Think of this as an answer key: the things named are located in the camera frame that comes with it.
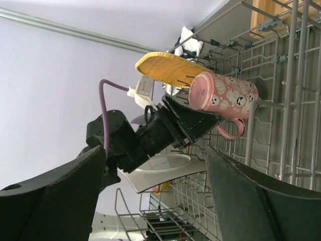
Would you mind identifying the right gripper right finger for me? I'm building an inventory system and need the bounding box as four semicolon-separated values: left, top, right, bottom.
205;146;320;240

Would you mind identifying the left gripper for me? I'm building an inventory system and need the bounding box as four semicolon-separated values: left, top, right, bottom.
86;95;224;173

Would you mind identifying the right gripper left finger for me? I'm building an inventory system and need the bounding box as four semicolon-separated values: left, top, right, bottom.
1;147;105;240

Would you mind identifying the pink ceramic mug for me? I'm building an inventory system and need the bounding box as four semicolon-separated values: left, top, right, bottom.
188;72;260;139

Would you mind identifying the white square plate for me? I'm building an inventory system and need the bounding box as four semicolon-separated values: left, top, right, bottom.
120;154;207;193

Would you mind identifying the yellow woven-pattern plate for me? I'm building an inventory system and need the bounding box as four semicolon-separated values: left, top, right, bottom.
135;52;211;88

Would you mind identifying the red patterned bowl yellow rim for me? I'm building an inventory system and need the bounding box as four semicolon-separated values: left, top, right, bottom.
151;181;171;195

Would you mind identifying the white printed cloth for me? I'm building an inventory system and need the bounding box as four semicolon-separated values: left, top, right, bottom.
162;27;204;96

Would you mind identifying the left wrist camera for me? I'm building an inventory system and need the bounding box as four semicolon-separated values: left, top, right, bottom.
127;75;155;109

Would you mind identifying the grey wire dish rack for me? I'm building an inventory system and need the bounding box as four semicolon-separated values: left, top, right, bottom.
115;1;320;240

